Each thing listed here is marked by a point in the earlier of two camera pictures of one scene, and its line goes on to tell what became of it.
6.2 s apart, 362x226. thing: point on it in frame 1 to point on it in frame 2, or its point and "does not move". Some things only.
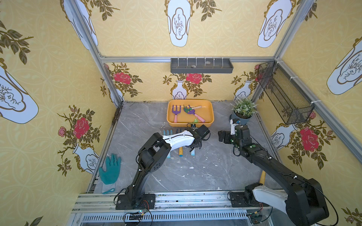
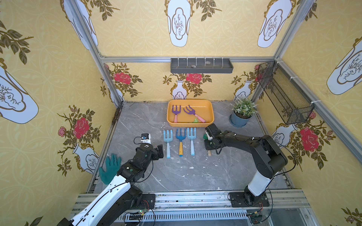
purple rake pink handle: (192, 112) does not move
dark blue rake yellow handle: (181, 149) does not move
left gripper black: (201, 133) to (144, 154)
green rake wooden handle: (187, 110) to (205, 137)
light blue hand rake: (164, 133) does not move
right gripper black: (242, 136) to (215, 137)
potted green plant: (243, 109) does not move
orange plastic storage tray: (180, 112) does not move
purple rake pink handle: (176, 112) does not move
